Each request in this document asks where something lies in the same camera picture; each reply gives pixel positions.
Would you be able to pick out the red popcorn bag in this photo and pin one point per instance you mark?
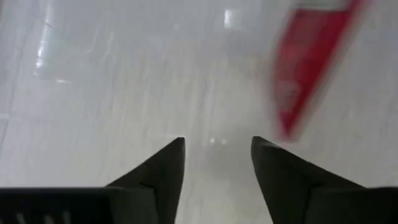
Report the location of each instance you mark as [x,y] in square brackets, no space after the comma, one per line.
[304,62]

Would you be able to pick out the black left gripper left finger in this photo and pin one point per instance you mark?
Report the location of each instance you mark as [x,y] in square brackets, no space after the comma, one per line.
[93,205]

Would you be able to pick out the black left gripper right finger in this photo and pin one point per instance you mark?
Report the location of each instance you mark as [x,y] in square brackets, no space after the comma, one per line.
[311,199]

